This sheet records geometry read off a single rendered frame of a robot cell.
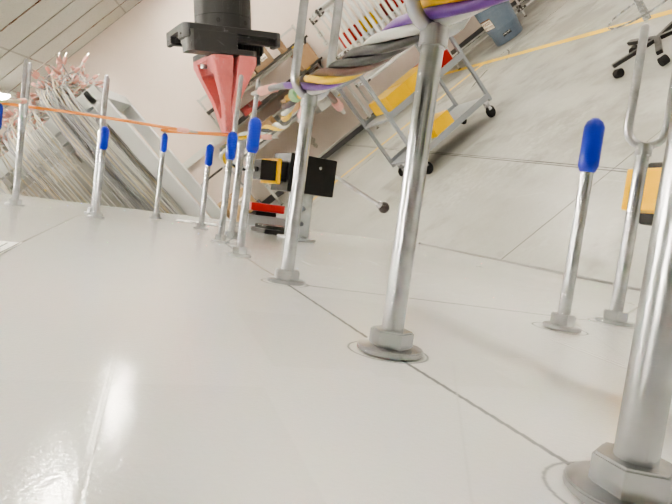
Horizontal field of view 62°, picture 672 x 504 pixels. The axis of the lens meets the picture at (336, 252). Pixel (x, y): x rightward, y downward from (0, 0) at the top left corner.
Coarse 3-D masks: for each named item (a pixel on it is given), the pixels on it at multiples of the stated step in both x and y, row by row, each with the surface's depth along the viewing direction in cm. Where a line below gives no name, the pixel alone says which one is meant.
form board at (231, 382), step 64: (0, 256) 22; (64, 256) 25; (128, 256) 28; (192, 256) 31; (256, 256) 36; (320, 256) 43; (384, 256) 53; (448, 256) 68; (0, 320) 13; (64, 320) 14; (128, 320) 15; (192, 320) 16; (256, 320) 17; (320, 320) 18; (448, 320) 21; (512, 320) 24; (576, 320) 26; (0, 384) 9; (64, 384) 10; (128, 384) 10; (192, 384) 10; (256, 384) 11; (320, 384) 11; (384, 384) 12; (448, 384) 13; (512, 384) 13; (576, 384) 14; (0, 448) 7; (64, 448) 7; (128, 448) 8; (192, 448) 8; (256, 448) 8; (320, 448) 8; (384, 448) 9; (448, 448) 9; (512, 448) 9; (576, 448) 10
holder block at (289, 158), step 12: (276, 156) 61; (288, 156) 58; (312, 156) 59; (288, 168) 58; (312, 168) 59; (324, 168) 60; (288, 180) 58; (312, 180) 59; (324, 180) 60; (312, 192) 59; (324, 192) 60
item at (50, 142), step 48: (48, 96) 112; (96, 96) 110; (0, 144) 123; (48, 144) 110; (96, 144) 109; (144, 144) 114; (0, 192) 125; (48, 192) 109; (144, 192) 115; (192, 192) 149
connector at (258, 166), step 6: (258, 162) 57; (264, 162) 57; (270, 162) 57; (276, 162) 57; (282, 162) 58; (258, 168) 57; (264, 168) 57; (270, 168) 57; (276, 168) 57; (282, 168) 58; (258, 174) 57; (264, 174) 57; (270, 174) 57; (282, 174) 58; (270, 180) 58; (282, 180) 58
